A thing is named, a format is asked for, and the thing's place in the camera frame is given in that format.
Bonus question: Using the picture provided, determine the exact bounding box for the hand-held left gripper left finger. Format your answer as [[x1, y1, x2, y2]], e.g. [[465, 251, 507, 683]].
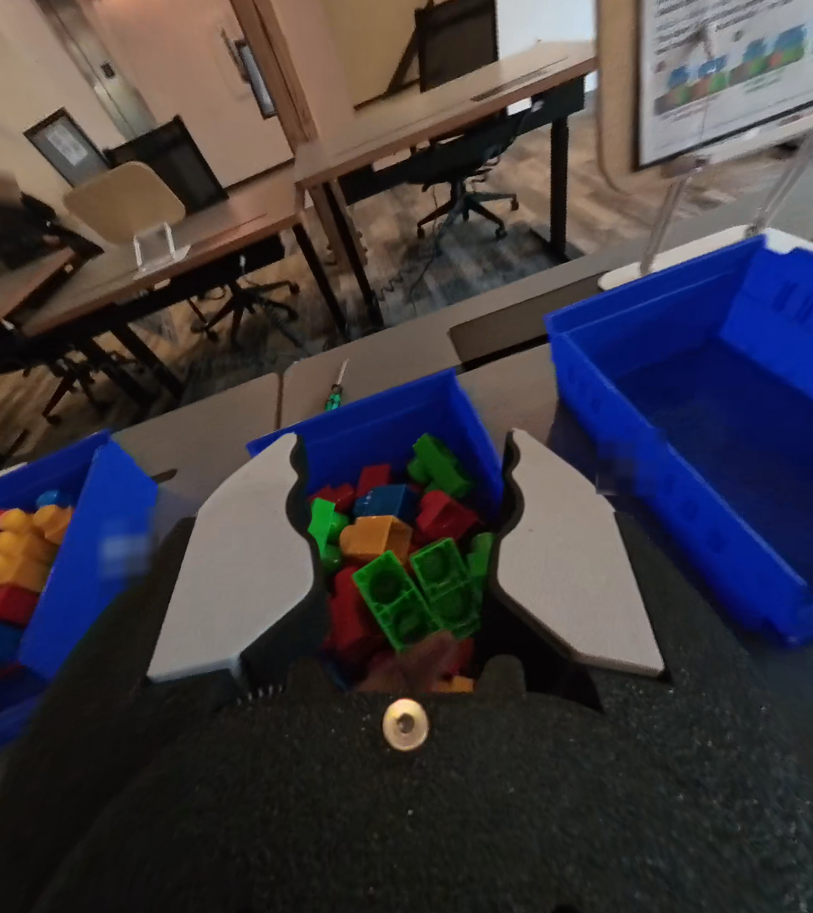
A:
[[147, 433, 319, 683]]

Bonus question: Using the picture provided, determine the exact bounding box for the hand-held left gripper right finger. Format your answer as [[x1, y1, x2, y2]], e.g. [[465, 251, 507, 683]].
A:
[[490, 428, 664, 677]]

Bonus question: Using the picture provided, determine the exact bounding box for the heap of assorted mega blocks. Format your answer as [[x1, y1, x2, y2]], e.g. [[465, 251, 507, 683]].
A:
[[307, 433, 496, 693]]

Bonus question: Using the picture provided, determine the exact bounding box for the blue bin with white label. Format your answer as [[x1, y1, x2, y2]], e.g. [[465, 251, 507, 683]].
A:
[[547, 233, 813, 646]]

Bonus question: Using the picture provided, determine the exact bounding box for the blue plastic storage bin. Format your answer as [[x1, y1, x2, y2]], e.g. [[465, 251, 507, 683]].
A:
[[247, 369, 507, 686], [0, 433, 160, 771]]

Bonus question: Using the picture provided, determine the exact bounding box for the row of assorted mega blocks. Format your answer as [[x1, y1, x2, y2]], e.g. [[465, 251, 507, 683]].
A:
[[0, 490, 79, 671]]

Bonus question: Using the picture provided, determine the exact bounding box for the wooden background desk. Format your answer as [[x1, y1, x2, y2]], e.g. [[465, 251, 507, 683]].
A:
[[0, 179, 310, 432], [293, 40, 601, 332]]

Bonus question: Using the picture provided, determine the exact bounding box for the black office chair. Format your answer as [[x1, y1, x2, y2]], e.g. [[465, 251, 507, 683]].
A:
[[107, 115, 302, 346], [410, 0, 524, 241], [0, 186, 105, 418]]

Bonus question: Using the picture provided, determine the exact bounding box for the clear acrylic stand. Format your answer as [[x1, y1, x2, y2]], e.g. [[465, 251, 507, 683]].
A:
[[133, 219, 192, 273]]

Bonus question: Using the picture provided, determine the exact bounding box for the printed instruction sheet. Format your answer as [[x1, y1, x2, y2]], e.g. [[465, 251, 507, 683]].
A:
[[638, 0, 813, 169]]

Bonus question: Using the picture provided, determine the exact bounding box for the green-handled screwdriver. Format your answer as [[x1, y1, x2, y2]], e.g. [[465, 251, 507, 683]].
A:
[[324, 360, 352, 416]]

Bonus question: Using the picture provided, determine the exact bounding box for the framed wall picture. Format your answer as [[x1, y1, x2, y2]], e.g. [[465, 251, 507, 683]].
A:
[[24, 107, 112, 188], [233, 36, 277, 124]]

